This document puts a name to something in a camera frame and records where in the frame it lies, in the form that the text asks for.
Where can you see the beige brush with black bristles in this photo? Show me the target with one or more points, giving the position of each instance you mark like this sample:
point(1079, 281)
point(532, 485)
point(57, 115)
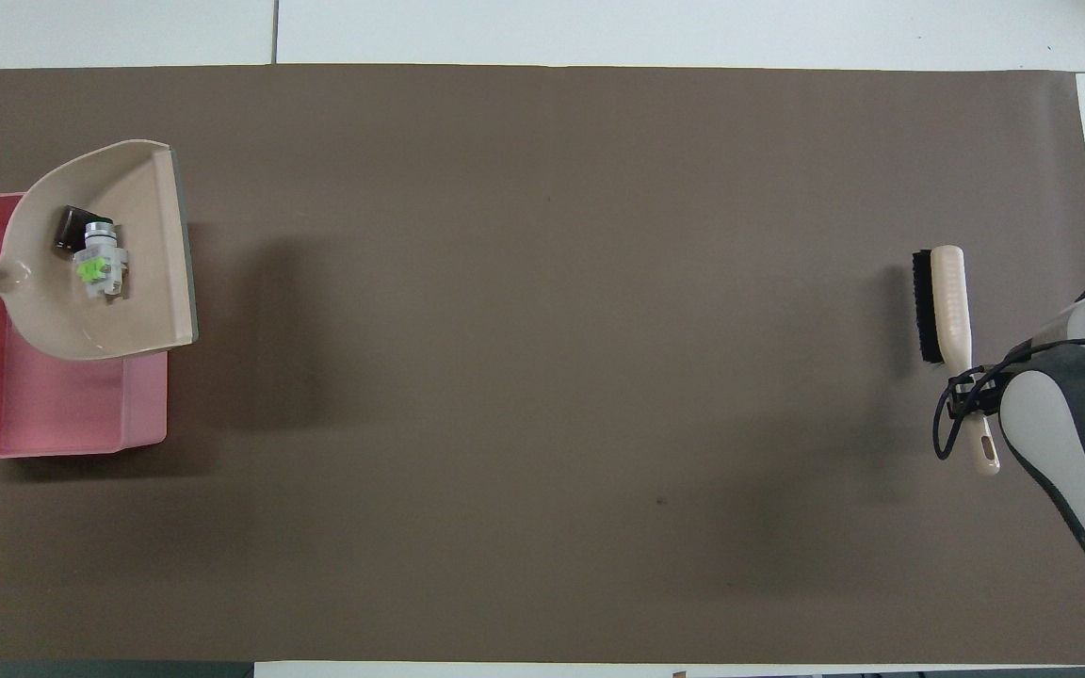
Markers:
point(950, 301)

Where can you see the beige plastic dustpan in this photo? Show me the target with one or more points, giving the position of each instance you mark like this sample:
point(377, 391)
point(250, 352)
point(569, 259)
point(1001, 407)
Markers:
point(147, 273)

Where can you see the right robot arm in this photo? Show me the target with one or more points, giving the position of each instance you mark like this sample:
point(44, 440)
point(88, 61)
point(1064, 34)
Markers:
point(1084, 443)

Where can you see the pink plastic bin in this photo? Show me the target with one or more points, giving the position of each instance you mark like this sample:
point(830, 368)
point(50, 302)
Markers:
point(53, 405)

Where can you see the small dark electronic block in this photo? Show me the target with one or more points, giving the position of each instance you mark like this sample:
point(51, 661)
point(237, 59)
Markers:
point(70, 228)

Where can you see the white silver green electronic part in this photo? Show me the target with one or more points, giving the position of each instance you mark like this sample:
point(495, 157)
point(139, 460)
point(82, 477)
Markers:
point(100, 264)

